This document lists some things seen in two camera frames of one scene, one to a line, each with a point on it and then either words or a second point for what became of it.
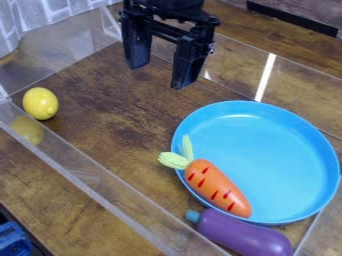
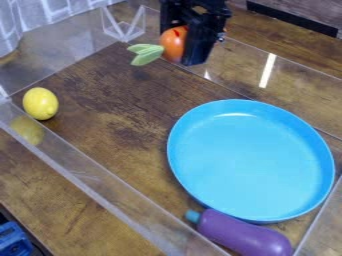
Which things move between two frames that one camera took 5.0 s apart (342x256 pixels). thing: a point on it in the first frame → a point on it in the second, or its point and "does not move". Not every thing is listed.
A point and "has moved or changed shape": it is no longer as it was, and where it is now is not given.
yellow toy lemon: x=41 y=103 does not move
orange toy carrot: x=208 y=178 has moved or changed shape
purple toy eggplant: x=240 y=237 does not move
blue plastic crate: x=15 y=242 does not move
